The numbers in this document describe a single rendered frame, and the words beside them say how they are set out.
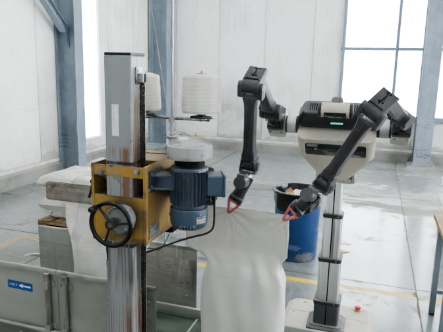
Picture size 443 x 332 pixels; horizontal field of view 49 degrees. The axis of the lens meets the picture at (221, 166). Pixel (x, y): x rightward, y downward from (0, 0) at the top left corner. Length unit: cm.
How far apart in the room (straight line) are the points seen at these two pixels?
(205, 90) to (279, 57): 837
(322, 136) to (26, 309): 172
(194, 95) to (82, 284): 108
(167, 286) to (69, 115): 558
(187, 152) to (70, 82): 635
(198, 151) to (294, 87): 846
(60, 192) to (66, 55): 560
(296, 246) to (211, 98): 273
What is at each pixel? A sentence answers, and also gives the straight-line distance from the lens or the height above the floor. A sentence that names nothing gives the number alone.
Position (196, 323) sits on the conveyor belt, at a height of 38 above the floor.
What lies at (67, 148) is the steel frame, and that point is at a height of 41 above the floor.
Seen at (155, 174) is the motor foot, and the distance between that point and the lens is 189.
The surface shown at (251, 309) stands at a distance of 229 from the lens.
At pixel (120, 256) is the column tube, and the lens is 199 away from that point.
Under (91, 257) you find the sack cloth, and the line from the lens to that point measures 252.
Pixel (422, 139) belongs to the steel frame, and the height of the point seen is 54.
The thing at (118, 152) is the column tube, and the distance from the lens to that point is 188.
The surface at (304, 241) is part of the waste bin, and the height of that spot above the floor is 21.
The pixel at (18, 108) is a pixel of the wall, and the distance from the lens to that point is 744.
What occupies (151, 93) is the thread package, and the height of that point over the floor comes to 160.
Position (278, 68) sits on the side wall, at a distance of 1026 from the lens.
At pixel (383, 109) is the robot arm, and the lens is 191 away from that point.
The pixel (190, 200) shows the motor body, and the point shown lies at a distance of 186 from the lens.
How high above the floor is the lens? 170
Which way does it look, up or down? 11 degrees down
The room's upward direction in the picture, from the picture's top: 1 degrees clockwise
